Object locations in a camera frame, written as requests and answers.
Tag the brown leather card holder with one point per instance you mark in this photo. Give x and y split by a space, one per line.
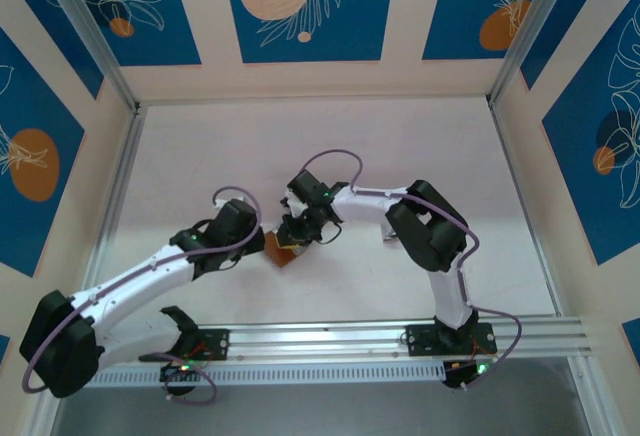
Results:
280 256

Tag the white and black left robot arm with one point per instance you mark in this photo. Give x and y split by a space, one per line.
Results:
130 286

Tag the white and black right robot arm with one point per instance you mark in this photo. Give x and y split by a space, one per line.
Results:
370 206

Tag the black controller board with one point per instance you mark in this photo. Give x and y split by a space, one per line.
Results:
175 375
457 373

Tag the aluminium mounting rail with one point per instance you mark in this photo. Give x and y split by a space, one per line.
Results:
325 338

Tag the aluminium table edge rail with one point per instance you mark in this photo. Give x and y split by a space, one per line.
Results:
119 181
527 206

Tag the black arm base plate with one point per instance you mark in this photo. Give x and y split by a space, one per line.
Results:
217 343
420 341

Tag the aluminium frame post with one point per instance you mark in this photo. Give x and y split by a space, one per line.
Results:
531 31
92 31

